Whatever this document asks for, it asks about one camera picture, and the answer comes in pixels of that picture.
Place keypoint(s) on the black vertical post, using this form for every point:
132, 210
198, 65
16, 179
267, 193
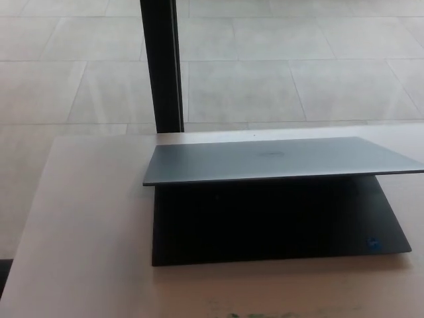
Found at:
162, 66

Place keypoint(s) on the silver grey laptop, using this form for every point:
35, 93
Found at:
265, 159

